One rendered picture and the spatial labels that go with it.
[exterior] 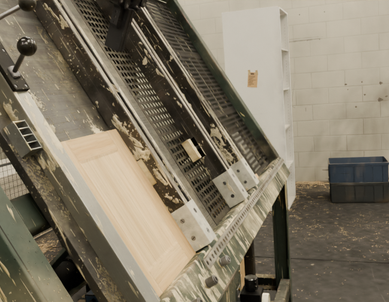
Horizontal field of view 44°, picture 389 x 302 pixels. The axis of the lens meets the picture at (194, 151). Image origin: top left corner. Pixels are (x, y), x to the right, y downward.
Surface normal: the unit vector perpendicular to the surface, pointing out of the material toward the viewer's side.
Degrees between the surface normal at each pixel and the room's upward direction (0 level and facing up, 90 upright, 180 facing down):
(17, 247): 59
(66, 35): 90
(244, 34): 90
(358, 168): 90
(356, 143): 90
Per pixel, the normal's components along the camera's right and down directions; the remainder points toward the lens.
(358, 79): -0.32, 0.15
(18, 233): 0.79, -0.53
